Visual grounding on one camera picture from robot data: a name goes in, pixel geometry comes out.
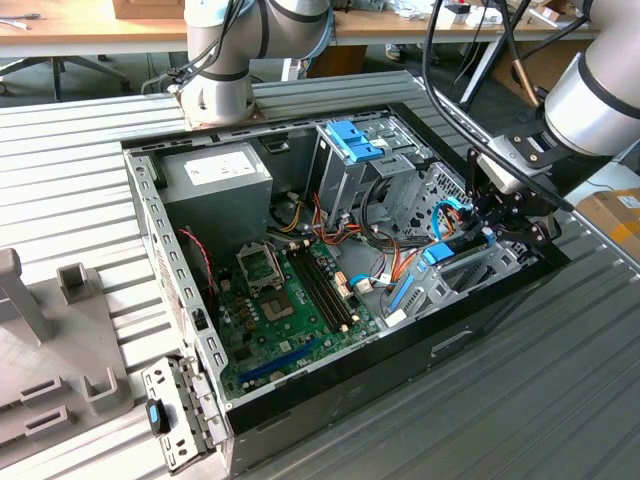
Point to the green motherboard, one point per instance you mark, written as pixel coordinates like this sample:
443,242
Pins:
305,332

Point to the black plastic clip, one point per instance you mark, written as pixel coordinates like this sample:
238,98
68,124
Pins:
199,320

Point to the white side table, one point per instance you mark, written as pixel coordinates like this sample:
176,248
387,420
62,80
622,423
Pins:
615,180

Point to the black RAM slot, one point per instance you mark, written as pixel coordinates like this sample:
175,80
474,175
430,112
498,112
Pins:
330,285
311,291
317,289
324,287

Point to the blue plastic drive latch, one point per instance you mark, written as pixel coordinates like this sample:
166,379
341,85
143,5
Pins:
350,142

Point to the grey metal drive cage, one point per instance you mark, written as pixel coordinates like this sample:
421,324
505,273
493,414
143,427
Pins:
345,185

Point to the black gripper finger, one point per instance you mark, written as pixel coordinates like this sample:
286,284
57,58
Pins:
495,207
530,230

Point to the square brown base plate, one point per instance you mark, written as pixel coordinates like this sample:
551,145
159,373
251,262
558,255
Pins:
257,116

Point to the black tripod stand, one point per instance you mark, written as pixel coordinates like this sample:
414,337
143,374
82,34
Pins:
480,75

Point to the square dark chipset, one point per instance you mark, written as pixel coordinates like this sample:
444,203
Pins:
276,307

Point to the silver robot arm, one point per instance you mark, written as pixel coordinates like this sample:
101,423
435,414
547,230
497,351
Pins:
590,100

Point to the grey slot bracket plate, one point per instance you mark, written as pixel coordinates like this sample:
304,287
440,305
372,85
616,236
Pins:
172,450

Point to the CPU socket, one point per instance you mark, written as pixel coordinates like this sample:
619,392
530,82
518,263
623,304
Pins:
257,267

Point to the grey metal disk bay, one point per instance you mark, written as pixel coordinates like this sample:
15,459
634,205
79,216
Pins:
465,285

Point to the small brown cardboard box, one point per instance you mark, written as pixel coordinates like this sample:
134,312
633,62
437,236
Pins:
145,9

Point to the labelled cardboard box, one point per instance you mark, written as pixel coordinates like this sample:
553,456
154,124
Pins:
607,220

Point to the blue black latch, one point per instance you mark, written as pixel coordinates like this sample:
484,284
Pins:
157,417

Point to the light wooden desk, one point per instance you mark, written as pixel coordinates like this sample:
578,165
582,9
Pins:
380,27
100,30

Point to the black PC case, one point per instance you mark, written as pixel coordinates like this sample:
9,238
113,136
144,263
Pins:
400,380

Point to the hard disk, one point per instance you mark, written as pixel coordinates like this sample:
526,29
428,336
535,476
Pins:
437,252

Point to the blue expansion slot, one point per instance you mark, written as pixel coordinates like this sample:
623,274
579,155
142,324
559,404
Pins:
277,362

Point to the grey power supply unit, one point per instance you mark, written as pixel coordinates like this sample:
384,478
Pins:
215,210

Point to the grey parts rack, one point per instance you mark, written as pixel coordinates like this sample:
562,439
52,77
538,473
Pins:
65,340

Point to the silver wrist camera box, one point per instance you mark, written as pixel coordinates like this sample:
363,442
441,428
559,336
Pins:
500,167

